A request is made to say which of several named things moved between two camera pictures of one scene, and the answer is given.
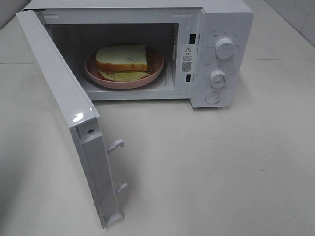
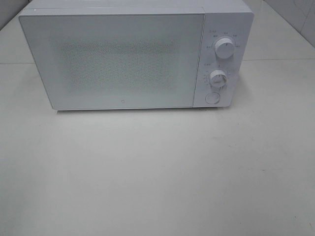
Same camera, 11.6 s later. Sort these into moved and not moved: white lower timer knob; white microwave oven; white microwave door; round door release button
Moved: white microwave door
Not moved: white lower timer knob; round door release button; white microwave oven
